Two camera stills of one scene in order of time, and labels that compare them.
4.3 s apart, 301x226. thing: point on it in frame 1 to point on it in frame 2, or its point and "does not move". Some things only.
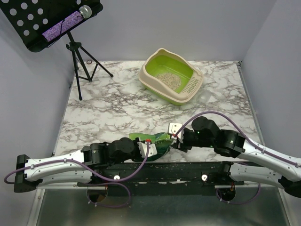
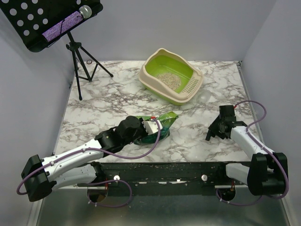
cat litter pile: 171,80 does not move
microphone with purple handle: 83,12 does not move
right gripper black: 179,143 to 216,127
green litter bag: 162,141 to 166,119
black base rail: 162,178 does not move
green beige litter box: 170,77 does not move
